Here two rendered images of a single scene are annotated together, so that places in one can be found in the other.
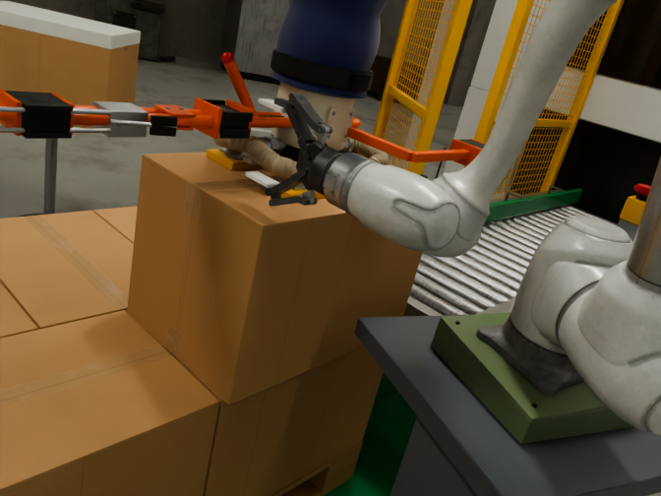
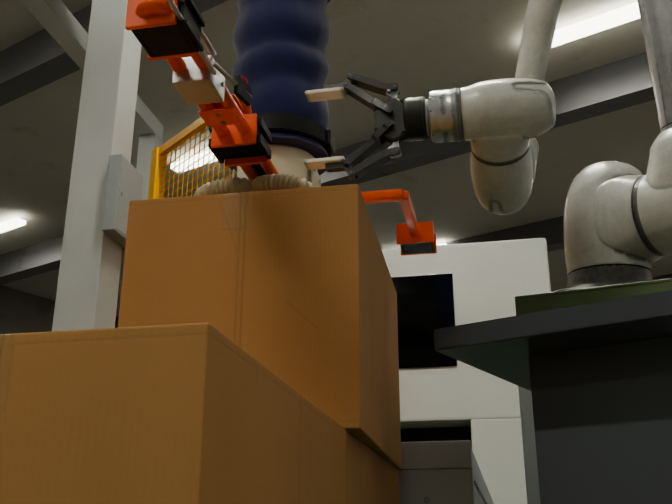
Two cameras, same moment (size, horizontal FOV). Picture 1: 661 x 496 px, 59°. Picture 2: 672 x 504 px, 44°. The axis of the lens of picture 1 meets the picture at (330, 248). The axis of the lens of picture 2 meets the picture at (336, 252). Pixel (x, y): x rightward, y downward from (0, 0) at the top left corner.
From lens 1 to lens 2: 1.22 m
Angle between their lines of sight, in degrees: 50
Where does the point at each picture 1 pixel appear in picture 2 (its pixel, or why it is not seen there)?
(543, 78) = (549, 30)
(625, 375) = not seen: outside the picture
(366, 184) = (478, 86)
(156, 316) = not seen: hidden behind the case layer
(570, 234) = (594, 168)
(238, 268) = (332, 244)
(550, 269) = (597, 192)
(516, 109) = (535, 59)
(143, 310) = not seen: hidden behind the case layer
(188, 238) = (236, 255)
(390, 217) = (515, 94)
